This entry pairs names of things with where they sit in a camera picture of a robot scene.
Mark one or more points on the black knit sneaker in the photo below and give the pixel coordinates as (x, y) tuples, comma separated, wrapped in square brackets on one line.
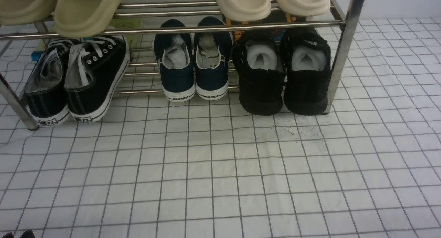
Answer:
[(306, 57), (260, 73)]

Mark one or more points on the silver metal shoe rack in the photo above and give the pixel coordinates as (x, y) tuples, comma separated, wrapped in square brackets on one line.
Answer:
[(346, 22)]

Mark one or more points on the green box behind rack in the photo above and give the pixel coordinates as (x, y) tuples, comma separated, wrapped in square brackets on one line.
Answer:
[(133, 40)]

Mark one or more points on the blue object behind rack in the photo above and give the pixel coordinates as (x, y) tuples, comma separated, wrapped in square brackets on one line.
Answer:
[(35, 55)]

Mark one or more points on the white grid-pattern floor cloth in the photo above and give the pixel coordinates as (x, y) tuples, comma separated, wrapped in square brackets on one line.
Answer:
[(199, 169)]

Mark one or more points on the navy Warrior sneaker right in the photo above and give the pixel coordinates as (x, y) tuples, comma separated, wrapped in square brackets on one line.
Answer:
[(212, 53)]

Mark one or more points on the navy warrior sneaker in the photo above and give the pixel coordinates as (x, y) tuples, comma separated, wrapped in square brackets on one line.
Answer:
[(212, 53), (173, 54)]

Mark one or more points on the navy Warrior sneaker left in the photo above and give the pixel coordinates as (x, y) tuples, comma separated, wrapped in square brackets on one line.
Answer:
[(173, 54)]

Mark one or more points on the beige slipper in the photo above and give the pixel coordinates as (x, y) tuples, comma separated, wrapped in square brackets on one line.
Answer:
[(304, 8), (245, 10)]

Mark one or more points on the black canvas sneaker right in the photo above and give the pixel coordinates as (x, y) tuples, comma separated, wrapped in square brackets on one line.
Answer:
[(95, 67)]

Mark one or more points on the black canvas sneaker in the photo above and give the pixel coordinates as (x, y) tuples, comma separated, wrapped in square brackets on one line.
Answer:
[(95, 67), (44, 90)]

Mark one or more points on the beige slipper right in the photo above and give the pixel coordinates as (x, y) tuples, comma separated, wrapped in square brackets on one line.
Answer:
[(304, 8)]

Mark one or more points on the olive green slipper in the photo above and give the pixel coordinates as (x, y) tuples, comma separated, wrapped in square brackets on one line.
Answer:
[(21, 12), (83, 18)]

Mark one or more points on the black canvas sneaker left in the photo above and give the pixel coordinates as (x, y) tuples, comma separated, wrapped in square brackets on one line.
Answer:
[(44, 90)]

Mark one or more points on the olive green slipper far left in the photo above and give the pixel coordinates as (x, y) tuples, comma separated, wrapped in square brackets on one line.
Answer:
[(21, 12)]

